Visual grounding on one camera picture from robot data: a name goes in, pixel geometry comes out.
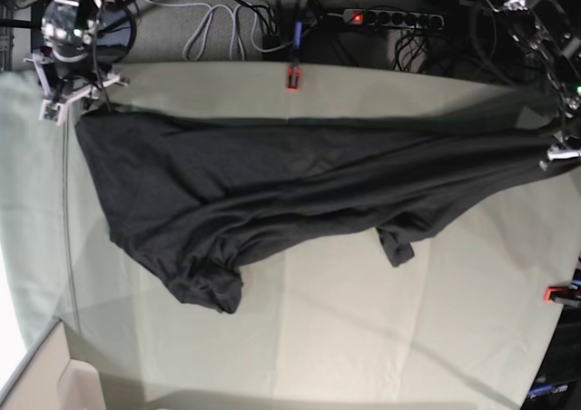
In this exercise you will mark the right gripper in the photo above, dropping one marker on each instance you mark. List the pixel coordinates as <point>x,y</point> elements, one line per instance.
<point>73,66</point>

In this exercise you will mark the dark grey t-shirt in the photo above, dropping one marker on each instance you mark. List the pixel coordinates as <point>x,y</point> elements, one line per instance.
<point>194,202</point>

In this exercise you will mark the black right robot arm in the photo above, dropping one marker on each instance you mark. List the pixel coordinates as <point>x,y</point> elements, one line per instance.
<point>70,29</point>

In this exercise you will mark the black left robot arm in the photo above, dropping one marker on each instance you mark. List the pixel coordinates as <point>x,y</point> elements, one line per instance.
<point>544,27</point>

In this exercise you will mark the round dark stand base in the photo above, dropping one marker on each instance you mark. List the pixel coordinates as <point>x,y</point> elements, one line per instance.
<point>116,35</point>

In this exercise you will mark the red black clamp middle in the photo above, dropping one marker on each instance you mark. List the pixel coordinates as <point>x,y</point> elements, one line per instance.
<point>293,70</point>

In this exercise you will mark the red black clamp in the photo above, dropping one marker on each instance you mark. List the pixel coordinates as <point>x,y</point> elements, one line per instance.
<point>293,70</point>
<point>568,295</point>

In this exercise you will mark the black power strip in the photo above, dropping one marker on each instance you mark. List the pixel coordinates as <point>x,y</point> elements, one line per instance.
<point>393,19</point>

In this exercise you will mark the beige plastic bin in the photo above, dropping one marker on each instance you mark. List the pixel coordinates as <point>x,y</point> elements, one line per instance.
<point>49,378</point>

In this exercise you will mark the light green table cloth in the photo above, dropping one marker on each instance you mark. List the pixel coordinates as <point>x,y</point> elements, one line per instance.
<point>326,324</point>

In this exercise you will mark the red black clamp right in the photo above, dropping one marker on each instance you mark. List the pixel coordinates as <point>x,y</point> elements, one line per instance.
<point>568,295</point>

